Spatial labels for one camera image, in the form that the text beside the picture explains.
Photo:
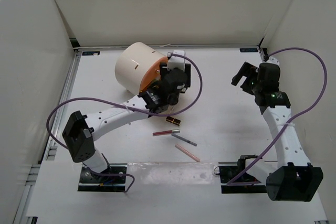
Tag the pink top drawer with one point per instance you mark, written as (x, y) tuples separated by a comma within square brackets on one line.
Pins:
[(154, 70)]

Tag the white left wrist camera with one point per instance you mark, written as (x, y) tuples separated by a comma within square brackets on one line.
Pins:
[(174, 61)]

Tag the cream cylindrical drawer organizer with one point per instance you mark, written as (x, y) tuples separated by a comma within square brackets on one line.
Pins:
[(133, 63)]

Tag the pink concealer stick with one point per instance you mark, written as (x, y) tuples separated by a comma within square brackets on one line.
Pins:
[(186, 152)]

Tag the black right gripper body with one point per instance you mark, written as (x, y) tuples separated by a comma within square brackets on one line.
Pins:
[(251, 85)]

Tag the red lip gloss tube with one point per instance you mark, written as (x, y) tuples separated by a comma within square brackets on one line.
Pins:
[(167, 132)]

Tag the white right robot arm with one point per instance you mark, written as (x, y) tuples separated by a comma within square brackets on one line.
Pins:
[(283, 167)]

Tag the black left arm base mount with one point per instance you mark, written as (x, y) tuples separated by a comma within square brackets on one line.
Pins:
[(111, 184)]

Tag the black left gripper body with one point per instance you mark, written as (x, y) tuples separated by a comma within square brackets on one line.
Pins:
[(188, 70)]

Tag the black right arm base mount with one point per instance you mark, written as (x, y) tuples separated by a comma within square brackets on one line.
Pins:
[(247, 184)]

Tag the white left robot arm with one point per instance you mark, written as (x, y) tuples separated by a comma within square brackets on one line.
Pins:
[(81, 131)]

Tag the grey eyeliner pencil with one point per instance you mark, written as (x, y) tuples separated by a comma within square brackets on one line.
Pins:
[(184, 139)]

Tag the black gold lipstick box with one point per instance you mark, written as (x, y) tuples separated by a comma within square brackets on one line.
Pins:
[(173, 120)]

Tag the yellow drawer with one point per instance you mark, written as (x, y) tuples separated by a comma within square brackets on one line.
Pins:
[(146, 82)]

